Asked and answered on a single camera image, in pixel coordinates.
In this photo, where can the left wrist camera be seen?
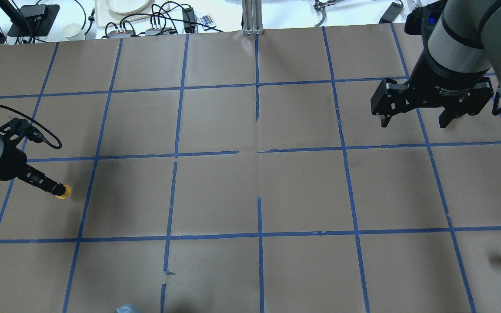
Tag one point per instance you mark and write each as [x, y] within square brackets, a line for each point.
[16, 130]

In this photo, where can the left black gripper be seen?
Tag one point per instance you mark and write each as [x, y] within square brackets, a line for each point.
[8, 165]

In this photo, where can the white paper cup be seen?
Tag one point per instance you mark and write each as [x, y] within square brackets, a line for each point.
[73, 32]

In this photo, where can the beige tray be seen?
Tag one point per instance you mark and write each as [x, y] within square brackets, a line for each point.
[103, 15]

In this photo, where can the brown paper table cover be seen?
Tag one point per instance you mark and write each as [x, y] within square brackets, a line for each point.
[217, 173]

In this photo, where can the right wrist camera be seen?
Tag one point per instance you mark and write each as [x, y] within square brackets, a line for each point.
[422, 20]

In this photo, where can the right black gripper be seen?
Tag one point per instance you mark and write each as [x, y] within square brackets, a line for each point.
[439, 82]

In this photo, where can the yellow push button switch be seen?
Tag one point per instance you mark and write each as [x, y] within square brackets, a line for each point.
[63, 192]

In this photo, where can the beige round plate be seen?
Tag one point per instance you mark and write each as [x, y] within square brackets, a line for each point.
[126, 7]

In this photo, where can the black power adapter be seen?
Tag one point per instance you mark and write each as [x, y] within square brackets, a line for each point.
[392, 12]

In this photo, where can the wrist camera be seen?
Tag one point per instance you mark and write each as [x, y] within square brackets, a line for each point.
[16, 130]
[422, 20]

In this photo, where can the aluminium frame post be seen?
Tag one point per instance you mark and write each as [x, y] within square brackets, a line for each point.
[252, 24]

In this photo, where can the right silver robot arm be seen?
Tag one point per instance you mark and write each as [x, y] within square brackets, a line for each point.
[461, 43]

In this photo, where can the black monitor stand base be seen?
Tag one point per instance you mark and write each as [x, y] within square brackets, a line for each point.
[32, 20]

